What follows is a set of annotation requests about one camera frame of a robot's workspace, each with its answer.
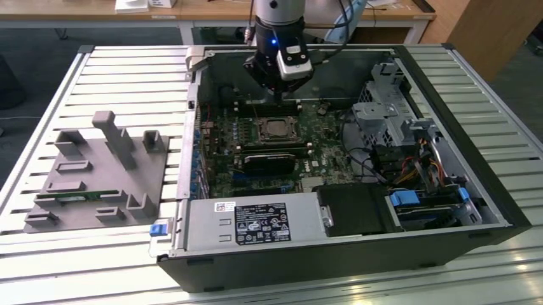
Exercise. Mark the CPU socket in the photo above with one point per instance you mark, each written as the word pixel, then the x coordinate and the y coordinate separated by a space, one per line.
pixel 254 139

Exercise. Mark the round coin battery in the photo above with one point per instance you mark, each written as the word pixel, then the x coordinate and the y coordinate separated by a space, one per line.
pixel 320 110

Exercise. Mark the white printed box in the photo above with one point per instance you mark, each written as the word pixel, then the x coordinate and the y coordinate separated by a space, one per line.
pixel 162 4

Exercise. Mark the wooden desk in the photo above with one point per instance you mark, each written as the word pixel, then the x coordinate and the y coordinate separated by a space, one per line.
pixel 140 16

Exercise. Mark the silver drive cage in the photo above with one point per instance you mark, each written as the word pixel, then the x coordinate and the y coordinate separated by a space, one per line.
pixel 377 111

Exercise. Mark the white papers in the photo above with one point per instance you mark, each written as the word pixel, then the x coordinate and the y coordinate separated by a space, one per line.
pixel 393 4

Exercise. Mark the plain white box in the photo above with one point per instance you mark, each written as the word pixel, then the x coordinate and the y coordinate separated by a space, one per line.
pixel 130 6

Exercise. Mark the green motherboard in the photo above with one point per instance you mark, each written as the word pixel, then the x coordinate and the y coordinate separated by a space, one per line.
pixel 326 149

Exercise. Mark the silver heat sink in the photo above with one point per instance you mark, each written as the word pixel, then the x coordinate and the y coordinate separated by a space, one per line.
pixel 312 184

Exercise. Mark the wooden cabinet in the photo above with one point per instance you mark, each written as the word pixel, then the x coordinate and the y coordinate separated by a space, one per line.
pixel 486 31

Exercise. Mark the black plastic shroud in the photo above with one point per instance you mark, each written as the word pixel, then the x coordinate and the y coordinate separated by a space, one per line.
pixel 356 209

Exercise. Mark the silver power supply unit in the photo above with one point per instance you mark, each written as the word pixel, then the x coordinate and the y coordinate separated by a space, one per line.
pixel 202 222

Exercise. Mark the blue disk carrier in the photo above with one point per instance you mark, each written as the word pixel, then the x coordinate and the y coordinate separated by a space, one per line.
pixel 402 198

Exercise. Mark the green RAM stick white label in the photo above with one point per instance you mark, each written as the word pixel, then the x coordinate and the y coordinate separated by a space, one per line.
pixel 98 193

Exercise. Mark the grey parts rack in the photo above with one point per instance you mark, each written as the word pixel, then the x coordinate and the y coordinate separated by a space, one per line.
pixel 97 197

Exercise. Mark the blue case latch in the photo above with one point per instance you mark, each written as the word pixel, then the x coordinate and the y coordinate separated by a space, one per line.
pixel 157 230

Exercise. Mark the blue plastic clip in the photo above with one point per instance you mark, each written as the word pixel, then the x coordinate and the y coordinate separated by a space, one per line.
pixel 462 194

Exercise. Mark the black PC case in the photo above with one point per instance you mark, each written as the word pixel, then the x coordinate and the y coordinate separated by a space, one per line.
pixel 296 270

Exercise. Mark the silver disk bay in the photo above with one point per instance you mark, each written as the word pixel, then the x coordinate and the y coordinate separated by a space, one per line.
pixel 472 213

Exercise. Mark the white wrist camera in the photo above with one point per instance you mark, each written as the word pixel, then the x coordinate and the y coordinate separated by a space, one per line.
pixel 294 71

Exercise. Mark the silver case corner bracket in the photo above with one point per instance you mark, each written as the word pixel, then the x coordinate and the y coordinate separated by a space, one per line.
pixel 194 57

